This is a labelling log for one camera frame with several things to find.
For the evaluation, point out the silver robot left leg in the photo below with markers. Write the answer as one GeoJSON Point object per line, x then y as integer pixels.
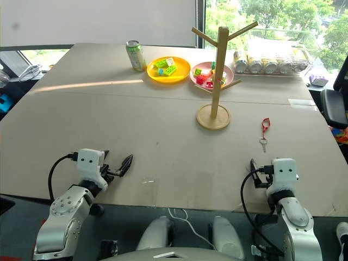
{"type": "Point", "coordinates": [155, 233]}

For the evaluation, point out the yellow silver drink can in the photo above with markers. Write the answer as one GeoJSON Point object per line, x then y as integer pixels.
{"type": "Point", "coordinates": [241, 66]}
{"type": "Point", "coordinates": [285, 67]}
{"type": "Point", "coordinates": [300, 66]}
{"type": "Point", "coordinates": [270, 67]}
{"type": "Point", "coordinates": [255, 67]}

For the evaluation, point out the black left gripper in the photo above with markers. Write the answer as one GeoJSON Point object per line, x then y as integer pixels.
{"type": "Point", "coordinates": [108, 176]}

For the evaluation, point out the colourful toy pile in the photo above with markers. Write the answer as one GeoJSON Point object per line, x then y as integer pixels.
{"type": "Point", "coordinates": [341, 135]}

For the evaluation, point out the green drink can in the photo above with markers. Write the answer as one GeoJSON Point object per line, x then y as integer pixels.
{"type": "Point", "coordinates": [136, 57]}

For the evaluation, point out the green white toy brick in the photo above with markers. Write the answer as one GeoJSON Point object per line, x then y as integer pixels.
{"type": "Point", "coordinates": [198, 72]}

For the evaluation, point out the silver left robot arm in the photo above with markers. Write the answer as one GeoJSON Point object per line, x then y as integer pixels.
{"type": "Point", "coordinates": [65, 217]}

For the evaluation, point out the silver robot right leg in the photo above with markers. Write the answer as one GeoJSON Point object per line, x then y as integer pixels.
{"type": "Point", "coordinates": [227, 236]}

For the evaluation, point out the yellow round plate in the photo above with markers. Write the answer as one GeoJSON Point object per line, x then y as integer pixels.
{"type": "Point", "coordinates": [179, 73]}

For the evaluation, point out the black office chair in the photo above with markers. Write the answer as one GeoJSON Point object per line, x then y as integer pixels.
{"type": "Point", "coordinates": [334, 107]}

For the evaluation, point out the red white toy brick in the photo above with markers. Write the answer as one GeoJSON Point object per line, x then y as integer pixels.
{"type": "Point", "coordinates": [209, 84]}

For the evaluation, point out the small blue green toy brick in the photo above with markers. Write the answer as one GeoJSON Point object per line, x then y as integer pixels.
{"type": "Point", "coordinates": [160, 71]}

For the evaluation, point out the dark rounded knob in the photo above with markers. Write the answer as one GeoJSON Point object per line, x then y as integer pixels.
{"type": "Point", "coordinates": [97, 210]}

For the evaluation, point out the silver robot torso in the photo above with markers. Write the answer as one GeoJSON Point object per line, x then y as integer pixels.
{"type": "Point", "coordinates": [174, 255]}

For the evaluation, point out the pink round plate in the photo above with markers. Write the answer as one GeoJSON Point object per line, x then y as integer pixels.
{"type": "Point", "coordinates": [228, 74]}

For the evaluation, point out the wooden tree hanging rack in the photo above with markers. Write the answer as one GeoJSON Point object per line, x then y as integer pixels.
{"type": "Point", "coordinates": [214, 103]}

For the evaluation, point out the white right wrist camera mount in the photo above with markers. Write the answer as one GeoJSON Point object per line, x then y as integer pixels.
{"type": "Point", "coordinates": [284, 174]}

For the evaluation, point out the black window frame post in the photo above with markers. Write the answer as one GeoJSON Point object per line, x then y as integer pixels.
{"type": "Point", "coordinates": [201, 24]}

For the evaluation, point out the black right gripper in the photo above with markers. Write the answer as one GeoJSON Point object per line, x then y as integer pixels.
{"type": "Point", "coordinates": [263, 183]}

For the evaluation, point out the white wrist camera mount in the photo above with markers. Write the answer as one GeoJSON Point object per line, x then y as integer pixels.
{"type": "Point", "coordinates": [284, 174]}
{"type": "Point", "coordinates": [88, 166]}

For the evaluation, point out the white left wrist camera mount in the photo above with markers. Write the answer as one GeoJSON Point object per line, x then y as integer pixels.
{"type": "Point", "coordinates": [88, 166]}

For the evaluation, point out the clear can dispenser rack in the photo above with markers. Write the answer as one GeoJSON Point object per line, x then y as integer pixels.
{"type": "Point", "coordinates": [299, 73]}

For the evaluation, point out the purple box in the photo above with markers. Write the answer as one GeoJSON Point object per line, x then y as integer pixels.
{"type": "Point", "coordinates": [319, 80]}

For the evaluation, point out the silver robot leg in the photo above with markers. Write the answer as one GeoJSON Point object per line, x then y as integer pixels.
{"type": "Point", "coordinates": [227, 236]}
{"type": "Point", "coordinates": [155, 233]}

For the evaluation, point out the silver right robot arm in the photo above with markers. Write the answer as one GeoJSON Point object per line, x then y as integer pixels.
{"type": "Point", "coordinates": [295, 225]}

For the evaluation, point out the blue box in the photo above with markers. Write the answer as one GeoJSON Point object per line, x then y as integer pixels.
{"type": "Point", "coordinates": [5, 102]}

